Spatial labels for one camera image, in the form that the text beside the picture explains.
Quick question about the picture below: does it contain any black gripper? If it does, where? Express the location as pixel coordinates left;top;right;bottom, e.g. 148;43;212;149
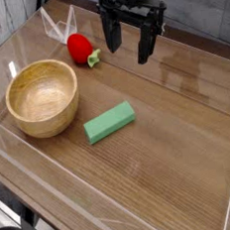
98;0;168;64

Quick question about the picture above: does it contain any red fruit with green stem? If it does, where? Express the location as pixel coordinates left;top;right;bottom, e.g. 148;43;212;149
67;33;101;67

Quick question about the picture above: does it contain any green rectangular block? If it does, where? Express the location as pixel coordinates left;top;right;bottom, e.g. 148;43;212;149
84;101;135;144

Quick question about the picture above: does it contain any wooden bowl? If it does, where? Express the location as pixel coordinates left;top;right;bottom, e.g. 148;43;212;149
5;59;79;139

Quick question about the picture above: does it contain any clear acrylic tray wall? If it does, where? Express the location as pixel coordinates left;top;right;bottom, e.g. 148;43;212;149
0;89;230;230

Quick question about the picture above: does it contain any clear acrylic corner bracket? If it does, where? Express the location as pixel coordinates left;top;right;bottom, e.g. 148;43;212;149
40;7;77;45

